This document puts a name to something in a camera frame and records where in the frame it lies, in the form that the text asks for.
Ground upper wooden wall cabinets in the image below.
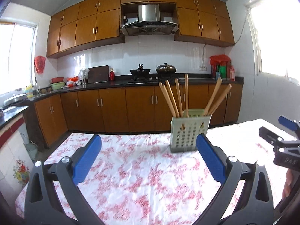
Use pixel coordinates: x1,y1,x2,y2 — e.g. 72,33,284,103
46,0,234,58

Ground red bag covered items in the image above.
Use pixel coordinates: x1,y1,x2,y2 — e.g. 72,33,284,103
209,54,236,81

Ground steel pot lid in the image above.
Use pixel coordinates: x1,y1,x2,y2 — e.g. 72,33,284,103
4,94,27,106

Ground lower wooden base cabinets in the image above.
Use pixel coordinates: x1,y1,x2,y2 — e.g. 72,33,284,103
34,83,243,147

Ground red white plastic bag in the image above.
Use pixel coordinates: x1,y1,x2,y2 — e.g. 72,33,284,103
66,76,81,87

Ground black wok left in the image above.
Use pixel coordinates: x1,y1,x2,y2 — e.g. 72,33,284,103
130,64,151,79

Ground dark cutting board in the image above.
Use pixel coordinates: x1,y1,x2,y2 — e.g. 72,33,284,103
88,65,109,83

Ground yellow detergent bottle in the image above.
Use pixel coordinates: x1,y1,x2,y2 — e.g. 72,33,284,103
25,85,34,98

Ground green basin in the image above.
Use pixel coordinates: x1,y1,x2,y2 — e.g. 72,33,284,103
50,81,65,90

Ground right hand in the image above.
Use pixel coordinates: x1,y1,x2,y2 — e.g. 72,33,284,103
282,169,294,199

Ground red basin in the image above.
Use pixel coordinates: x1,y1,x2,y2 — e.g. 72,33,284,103
51,77,64,83

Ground red plastic bag on wall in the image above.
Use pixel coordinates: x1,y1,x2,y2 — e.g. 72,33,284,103
34,55,46,74

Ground black wok with lid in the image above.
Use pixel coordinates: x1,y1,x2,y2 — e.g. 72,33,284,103
156,62,176,78

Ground steel range hood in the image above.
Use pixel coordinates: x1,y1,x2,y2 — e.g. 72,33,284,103
120,3,179,36

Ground grey perforated chopstick holder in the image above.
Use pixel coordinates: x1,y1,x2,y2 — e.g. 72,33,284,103
169,109,211,153

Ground red bottle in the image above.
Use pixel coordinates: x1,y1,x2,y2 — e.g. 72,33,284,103
109,68,115,81

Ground black countertop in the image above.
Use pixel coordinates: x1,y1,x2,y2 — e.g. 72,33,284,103
1,73,244,126

